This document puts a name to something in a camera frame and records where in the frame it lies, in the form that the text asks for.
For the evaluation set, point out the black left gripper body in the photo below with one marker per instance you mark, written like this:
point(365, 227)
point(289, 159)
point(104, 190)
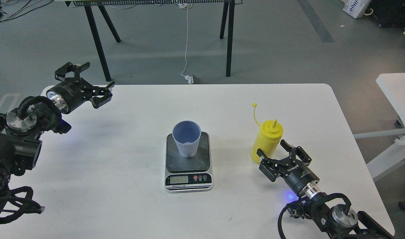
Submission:
point(70, 94)

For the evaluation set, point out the white cardboard box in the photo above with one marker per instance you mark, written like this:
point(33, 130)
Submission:
point(356, 8)

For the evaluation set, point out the digital kitchen scale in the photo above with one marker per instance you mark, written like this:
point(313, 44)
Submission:
point(192, 174)

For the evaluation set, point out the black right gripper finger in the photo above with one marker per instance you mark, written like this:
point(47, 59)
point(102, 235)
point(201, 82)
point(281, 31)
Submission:
point(271, 168)
point(296, 151)

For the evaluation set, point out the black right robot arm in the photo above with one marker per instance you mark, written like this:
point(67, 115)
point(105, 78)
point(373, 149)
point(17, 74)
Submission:
point(332, 213)

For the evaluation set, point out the yellow squeeze bottle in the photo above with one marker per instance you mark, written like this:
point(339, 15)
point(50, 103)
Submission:
point(268, 137)

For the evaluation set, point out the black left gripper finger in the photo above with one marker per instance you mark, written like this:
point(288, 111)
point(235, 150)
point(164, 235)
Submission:
point(60, 73)
point(101, 95)

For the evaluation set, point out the blue plastic cup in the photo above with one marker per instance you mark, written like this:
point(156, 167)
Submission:
point(186, 135)

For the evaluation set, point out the black trestle table background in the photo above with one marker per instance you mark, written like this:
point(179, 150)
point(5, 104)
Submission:
point(158, 20)

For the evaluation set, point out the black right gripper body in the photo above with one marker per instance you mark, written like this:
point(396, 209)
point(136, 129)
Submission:
point(297, 177)

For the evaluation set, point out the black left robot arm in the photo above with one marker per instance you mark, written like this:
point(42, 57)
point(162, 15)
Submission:
point(21, 128)

